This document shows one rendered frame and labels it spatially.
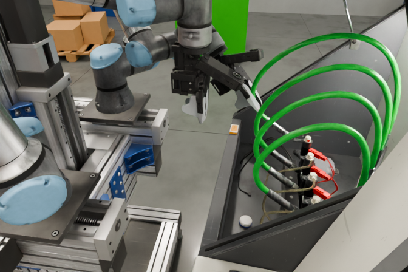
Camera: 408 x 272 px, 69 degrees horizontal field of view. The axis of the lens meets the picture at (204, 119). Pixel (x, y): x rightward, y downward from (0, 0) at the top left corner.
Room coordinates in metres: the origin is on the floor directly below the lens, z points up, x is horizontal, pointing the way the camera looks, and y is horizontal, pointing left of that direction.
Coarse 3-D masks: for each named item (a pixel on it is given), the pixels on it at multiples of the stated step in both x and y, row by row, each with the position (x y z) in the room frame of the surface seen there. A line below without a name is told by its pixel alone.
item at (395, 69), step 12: (324, 36) 0.71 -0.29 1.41; (336, 36) 0.70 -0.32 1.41; (348, 36) 0.69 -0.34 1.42; (360, 36) 0.69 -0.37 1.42; (288, 48) 0.73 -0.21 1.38; (384, 48) 0.68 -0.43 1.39; (276, 60) 0.73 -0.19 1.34; (264, 72) 0.74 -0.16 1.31; (396, 72) 0.67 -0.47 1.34; (252, 84) 0.75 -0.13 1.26; (396, 84) 0.66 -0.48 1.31; (396, 96) 0.66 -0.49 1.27; (396, 108) 0.66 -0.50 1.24
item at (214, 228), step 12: (240, 120) 1.05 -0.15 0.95; (228, 144) 0.88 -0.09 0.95; (228, 156) 0.81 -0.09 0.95; (228, 168) 0.75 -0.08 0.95; (228, 180) 0.69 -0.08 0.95; (216, 192) 0.64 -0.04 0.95; (228, 192) 0.70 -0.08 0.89; (216, 204) 0.60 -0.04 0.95; (216, 216) 0.55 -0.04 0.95; (216, 228) 0.51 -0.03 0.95; (204, 240) 0.47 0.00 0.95; (216, 240) 0.48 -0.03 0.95
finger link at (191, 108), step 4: (192, 96) 0.63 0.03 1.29; (192, 100) 0.63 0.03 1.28; (204, 100) 0.63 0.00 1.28; (188, 104) 0.64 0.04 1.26; (192, 104) 0.63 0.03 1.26; (196, 104) 0.63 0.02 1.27; (204, 104) 0.63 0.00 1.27; (184, 108) 0.64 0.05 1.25; (188, 108) 0.64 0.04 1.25; (192, 108) 0.64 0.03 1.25; (196, 108) 0.63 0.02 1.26; (204, 108) 0.63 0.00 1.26; (188, 112) 0.64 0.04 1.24; (192, 112) 0.64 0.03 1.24; (196, 112) 0.63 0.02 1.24; (204, 112) 0.63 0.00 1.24; (196, 116) 0.63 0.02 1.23; (200, 116) 0.63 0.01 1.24; (204, 116) 0.63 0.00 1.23; (200, 120) 0.63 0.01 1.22
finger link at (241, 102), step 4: (244, 84) 0.75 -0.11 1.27; (248, 88) 0.75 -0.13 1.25; (236, 92) 0.75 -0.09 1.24; (240, 92) 0.74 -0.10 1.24; (248, 92) 0.73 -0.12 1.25; (240, 96) 0.74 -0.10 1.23; (252, 96) 0.73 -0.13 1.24; (236, 100) 0.74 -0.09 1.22; (240, 100) 0.73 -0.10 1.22; (244, 100) 0.73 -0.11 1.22; (248, 100) 0.72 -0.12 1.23; (252, 100) 0.72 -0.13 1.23; (256, 100) 0.73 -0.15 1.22; (236, 104) 0.74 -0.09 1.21; (240, 104) 0.73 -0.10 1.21; (244, 104) 0.73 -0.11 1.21; (248, 104) 0.72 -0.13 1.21; (252, 104) 0.72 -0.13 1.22; (256, 104) 0.72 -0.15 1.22; (240, 108) 0.73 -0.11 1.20; (256, 108) 0.71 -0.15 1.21
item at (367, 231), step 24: (384, 168) 0.34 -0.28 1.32; (360, 192) 0.35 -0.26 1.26; (384, 192) 0.31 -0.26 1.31; (360, 216) 0.31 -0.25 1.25; (384, 216) 0.28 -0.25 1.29; (336, 240) 0.32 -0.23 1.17; (360, 240) 0.28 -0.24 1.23; (384, 240) 0.25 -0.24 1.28; (312, 264) 0.33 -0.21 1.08; (336, 264) 0.28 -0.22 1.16; (360, 264) 0.25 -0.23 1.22
